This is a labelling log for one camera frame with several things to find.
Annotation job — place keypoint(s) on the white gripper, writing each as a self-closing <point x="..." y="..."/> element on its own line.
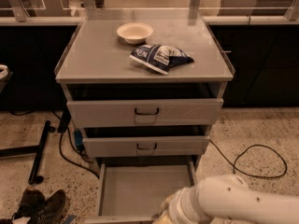
<point x="179" y="206"/>

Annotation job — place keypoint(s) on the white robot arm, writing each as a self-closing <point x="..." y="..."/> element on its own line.
<point x="227" y="196"/>

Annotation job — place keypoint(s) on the grey bottom drawer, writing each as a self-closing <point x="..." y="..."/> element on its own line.
<point x="131" y="189"/>

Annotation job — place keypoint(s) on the grey drawer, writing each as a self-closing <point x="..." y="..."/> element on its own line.
<point x="131" y="189"/>
<point x="113" y="105"/>
<point x="121" y="141"/>

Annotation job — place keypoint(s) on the grey middle drawer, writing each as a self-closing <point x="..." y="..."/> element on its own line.
<point x="121" y="141"/>

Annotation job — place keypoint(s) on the grey drawer cabinet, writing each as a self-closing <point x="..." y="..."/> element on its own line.
<point x="97" y="55"/>

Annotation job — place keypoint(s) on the grey top drawer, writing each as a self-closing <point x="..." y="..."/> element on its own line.
<point x="113" y="105"/>

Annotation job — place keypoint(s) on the blue tape on floor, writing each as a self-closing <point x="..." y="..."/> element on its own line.
<point x="69" y="219"/>

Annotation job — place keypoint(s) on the dark right shoe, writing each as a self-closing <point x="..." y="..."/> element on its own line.
<point x="51" y="211"/>

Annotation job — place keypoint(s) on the dark shoe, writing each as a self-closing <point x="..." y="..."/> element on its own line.
<point x="30" y="199"/>
<point x="51" y="211"/>

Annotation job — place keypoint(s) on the dark left shoe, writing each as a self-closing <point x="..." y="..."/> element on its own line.
<point x="30" y="199"/>

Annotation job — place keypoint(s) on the black metal stand base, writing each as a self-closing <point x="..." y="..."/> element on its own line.
<point x="36" y="150"/>

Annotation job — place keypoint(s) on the blue white chip bag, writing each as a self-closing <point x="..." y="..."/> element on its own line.
<point x="160" y="58"/>

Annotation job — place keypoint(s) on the white paper bowl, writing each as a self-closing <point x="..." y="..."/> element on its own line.
<point x="135" y="32"/>

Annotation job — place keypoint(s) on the white object at left edge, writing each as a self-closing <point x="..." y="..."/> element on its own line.
<point x="4" y="72"/>

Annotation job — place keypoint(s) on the black middle drawer handle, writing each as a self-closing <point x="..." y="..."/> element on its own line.
<point x="146" y="147"/>

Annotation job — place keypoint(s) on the black drawer handle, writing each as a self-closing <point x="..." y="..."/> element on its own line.
<point x="147" y="112"/>
<point x="146" y="147"/>

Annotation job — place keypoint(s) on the black top drawer handle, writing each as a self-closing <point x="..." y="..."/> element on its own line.
<point x="147" y="112"/>

